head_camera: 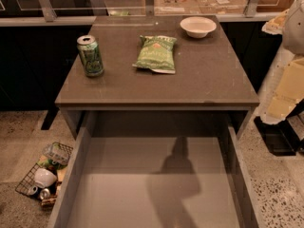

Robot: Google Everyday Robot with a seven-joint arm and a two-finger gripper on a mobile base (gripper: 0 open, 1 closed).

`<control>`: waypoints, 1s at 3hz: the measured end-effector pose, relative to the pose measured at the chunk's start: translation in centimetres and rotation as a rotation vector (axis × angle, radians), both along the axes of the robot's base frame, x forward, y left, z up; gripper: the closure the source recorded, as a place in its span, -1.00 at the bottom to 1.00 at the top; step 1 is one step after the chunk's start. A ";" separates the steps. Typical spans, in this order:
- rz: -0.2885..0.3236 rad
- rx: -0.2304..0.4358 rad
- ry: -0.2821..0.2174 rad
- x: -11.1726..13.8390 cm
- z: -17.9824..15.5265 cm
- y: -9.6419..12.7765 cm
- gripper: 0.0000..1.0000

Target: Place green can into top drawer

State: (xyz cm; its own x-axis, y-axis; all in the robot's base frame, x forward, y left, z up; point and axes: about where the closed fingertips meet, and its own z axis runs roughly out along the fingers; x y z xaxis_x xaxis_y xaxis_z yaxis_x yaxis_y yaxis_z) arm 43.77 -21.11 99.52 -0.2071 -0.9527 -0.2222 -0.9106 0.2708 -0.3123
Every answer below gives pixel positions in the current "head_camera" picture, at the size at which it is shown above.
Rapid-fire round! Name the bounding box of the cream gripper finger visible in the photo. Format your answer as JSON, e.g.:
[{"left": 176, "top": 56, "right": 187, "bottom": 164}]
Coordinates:
[{"left": 260, "top": 58, "right": 304, "bottom": 124}]

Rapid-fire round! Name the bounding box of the green soda can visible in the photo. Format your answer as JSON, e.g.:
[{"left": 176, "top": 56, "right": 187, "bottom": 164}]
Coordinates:
[{"left": 77, "top": 35, "right": 104, "bottom": 77}]

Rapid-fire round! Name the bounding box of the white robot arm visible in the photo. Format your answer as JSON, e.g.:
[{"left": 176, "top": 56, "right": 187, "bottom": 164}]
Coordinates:
[{"left": 257, "top": 0, "right": 304, "bottom": 124}]

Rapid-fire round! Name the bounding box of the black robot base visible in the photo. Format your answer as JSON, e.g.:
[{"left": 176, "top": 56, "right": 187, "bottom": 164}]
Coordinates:
[{"left": 254, "top": 117, "right": 304, "bottom": 156}]

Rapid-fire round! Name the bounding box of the open grey top drawer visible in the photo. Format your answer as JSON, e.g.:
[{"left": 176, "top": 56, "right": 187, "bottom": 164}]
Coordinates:
[{"left": 47, "top": 111, "right": 266, "bottom": 228}]

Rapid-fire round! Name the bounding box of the silver can in basket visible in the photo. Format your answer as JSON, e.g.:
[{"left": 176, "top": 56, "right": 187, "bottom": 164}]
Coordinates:
[
  {"left": 39, "top": 188, "right": 50, "bottom": 200},
  {"left": 27, "top": 185, "right": 39, "bottom": 196}
]

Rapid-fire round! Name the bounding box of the glass railing with metal posts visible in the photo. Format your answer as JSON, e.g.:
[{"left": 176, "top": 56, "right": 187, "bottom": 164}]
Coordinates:
[{"left": 0, "top": 0, "right": 304, "bottom": 28}]

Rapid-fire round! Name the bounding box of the white bowl on table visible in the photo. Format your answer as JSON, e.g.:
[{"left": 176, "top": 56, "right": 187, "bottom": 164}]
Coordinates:
[{"left": 180, "top": 17, "right": 217, "bottom": 39}]

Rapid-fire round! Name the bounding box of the green chip bag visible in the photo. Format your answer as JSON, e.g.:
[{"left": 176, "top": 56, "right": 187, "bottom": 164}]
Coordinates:
[{"left": 133, "top": 35, "right": 177, "bottom": 74}]

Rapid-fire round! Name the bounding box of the clear plastic bottle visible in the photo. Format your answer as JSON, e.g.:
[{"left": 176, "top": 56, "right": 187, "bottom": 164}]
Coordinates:
[{"left": 43, "top": 142, "right": 69, "bottom": 165}]

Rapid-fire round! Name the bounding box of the white bowl in basket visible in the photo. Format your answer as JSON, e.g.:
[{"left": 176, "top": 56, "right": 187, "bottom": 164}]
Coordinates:
[{"left": 34, "top": 168, "right": 57, "bottom": 188}]

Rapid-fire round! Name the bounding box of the black wire basket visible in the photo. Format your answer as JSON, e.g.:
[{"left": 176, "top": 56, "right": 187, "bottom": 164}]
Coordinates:
[{"left": 15, "top": 142, "right": 73, "bottom": 197}]

